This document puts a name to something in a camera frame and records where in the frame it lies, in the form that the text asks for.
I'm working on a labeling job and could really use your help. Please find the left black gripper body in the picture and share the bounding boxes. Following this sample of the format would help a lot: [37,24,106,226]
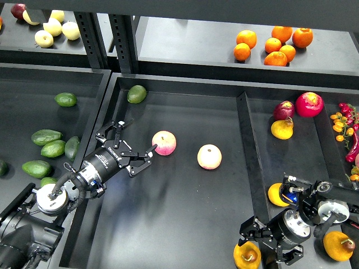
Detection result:
[82,141,132,181]

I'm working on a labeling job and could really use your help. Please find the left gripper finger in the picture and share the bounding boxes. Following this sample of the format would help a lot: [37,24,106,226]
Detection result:
[95,119,134,151]
[120,143,158,178]

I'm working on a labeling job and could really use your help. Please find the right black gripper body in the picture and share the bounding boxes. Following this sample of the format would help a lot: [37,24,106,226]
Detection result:
[238,209,311,265]

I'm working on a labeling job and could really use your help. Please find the yellow pear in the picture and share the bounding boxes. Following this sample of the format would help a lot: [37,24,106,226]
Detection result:
[233,242,261,269]
[323,231,356,262]
[268,183,289,207]
[270,117,294,140]

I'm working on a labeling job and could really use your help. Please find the dark green avocado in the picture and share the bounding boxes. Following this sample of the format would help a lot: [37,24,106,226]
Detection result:
[40,177,57,188]

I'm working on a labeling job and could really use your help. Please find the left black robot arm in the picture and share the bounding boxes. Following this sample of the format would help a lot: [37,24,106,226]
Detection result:
[1,120,157,268]

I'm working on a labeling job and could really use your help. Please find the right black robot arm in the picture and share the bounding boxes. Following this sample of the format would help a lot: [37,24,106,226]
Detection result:
[236,174,358,266]

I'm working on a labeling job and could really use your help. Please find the dark avocado cluster right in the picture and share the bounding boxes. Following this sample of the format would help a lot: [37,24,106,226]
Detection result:
[65,136,80,161]

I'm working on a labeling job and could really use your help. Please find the green avocado cluster middle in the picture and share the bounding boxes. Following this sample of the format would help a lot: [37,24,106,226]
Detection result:
[40,140,66,158]

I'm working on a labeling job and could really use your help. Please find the green avocado cluster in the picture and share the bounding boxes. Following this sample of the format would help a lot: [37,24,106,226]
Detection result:
[31,129,62,146]
[40,140,66,158]

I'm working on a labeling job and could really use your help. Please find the green avocado far left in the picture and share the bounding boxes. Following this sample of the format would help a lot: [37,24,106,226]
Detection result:
[54,92,77,107]

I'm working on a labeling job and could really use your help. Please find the green avocado tray corner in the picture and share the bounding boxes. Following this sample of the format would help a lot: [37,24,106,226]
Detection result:
[127,85,147,104]

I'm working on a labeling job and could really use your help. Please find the green avocado cluster top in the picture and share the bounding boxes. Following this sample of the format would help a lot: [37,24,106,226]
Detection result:
[31,129,62,146]

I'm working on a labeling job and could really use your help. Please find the green avocado lower left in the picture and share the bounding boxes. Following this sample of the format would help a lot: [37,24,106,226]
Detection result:
[22,160,52,179]

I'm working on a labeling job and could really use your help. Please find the dark avocado left edge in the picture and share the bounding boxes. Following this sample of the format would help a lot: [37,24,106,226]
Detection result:
[0,159,8,176]

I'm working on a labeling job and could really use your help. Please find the black tray divider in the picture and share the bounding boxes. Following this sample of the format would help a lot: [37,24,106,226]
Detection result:
[236,92,271,224]

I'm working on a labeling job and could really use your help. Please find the pink red apple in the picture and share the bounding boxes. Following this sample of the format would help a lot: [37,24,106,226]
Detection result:
[152,130,177,156]

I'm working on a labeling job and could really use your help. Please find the black left tray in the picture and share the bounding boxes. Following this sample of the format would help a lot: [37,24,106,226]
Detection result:
[0,62,112,269]

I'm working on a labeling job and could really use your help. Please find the black tray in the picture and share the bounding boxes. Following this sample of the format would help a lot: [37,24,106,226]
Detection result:
[0,62,112,269]
[50,73,358,268]

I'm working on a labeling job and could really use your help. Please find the pale yellow pink apple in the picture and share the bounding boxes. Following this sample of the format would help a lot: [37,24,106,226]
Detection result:
[197,144,222,170]

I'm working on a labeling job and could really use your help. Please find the black shelf upright left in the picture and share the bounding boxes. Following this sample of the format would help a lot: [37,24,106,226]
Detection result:
[74,11,109,69]

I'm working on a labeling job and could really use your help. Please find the black shelf upright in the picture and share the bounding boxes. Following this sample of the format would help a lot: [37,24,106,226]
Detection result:
[74,11,109,69]
[108,14,139,74]

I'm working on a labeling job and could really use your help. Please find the black centre tray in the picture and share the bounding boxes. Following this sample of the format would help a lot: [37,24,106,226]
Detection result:
[50,73,358,268]

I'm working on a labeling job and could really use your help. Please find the red chili pepper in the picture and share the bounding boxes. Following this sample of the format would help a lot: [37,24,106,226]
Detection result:
[345,132,358,163]

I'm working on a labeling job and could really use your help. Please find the pale yellow apple right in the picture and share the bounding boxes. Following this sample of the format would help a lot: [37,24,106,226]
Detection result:
[62,21,80,41]

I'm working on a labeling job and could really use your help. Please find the black shelf upright right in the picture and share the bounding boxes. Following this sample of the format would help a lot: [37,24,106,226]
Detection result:
[108,14,139,74]

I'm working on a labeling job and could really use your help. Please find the pale yellow apple front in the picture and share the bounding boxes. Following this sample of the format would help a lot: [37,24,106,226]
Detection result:
[34,30,54,48]

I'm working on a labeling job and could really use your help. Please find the pale yellow apple middle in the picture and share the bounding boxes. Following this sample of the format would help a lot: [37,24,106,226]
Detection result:
[43,18,62,37]

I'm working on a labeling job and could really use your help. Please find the dark red apple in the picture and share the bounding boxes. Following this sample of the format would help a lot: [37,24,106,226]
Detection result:
[273,101,295,120]

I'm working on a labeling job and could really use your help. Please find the cherry tomato vine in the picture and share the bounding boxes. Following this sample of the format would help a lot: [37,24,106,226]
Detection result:
[330,103,358,150]

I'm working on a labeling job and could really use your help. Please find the pale yellow apple back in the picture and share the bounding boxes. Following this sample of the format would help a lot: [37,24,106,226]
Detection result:
[50,10,65,23]

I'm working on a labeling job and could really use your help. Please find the bright red apple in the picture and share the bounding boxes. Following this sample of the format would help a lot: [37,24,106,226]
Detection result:
[295,92,324,117]

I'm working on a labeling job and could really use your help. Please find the pale yellow apple hidden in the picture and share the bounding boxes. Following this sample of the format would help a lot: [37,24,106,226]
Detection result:
[22,10,40,26]

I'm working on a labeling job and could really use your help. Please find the dark red apple shelf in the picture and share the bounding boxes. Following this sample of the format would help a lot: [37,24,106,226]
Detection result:
[10,3,26,20]

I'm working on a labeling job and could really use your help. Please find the orange lower left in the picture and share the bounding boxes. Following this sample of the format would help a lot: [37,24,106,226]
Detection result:
[233,43,251,61]

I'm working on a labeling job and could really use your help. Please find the orange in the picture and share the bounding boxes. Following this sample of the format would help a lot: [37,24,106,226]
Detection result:
[271,26,293,44]
[233,43,251,61]
[292,28,314,48]
[264,51,287,67]
[236,30,257,49]

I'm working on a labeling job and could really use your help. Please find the orange front bottom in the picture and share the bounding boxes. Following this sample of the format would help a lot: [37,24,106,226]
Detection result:
[264,51,287,67]

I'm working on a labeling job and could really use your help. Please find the orange top left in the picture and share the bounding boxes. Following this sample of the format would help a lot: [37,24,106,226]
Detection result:
[236,30,257,49]

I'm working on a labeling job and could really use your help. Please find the orange right small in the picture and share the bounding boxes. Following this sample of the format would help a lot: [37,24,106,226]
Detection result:
[279,45,296,63]

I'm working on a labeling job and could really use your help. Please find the orange small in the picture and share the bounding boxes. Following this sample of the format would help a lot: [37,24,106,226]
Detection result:
[265,38,282,54]
[279,45,296,63]

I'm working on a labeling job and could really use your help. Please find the orange centre small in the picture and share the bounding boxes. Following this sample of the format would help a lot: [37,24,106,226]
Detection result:
[265,38,282,54]

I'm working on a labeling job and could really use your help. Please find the orange top right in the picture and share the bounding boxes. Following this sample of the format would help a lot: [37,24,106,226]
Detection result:
[292,28,314,48]

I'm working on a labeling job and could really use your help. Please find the orange top centre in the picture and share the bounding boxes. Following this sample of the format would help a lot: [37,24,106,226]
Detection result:
[271,26,293,44]

